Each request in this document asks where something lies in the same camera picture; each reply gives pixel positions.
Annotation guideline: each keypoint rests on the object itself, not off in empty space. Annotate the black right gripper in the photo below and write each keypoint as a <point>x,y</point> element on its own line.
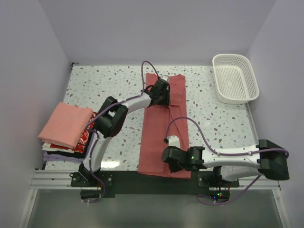
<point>174,169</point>

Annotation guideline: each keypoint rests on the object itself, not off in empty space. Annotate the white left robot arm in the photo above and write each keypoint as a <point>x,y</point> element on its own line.
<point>108,123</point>

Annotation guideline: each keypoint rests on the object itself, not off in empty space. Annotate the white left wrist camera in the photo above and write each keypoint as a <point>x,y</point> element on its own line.
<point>165,78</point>

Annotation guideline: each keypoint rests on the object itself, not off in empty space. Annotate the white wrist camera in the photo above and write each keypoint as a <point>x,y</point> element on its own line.
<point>165,78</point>
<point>173,141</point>

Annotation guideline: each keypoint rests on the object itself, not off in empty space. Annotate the white perforated plastic basket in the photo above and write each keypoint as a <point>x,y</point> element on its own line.
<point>235,79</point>

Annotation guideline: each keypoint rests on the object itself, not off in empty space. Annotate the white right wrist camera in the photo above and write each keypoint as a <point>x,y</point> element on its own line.
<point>173,141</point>

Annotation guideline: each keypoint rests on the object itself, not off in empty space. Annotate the folded pink t-shirt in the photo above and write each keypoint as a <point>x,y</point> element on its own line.
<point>66,125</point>

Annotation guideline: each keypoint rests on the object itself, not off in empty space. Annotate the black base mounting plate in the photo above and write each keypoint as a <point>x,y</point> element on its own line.
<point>172,190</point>

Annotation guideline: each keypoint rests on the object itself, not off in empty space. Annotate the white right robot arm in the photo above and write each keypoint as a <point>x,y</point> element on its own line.
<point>221,168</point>

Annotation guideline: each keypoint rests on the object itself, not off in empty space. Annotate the folded lavender t-shirt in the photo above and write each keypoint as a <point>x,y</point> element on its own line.
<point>77,154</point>

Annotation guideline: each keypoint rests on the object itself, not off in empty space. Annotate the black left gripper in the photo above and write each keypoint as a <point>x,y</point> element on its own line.
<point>166,102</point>

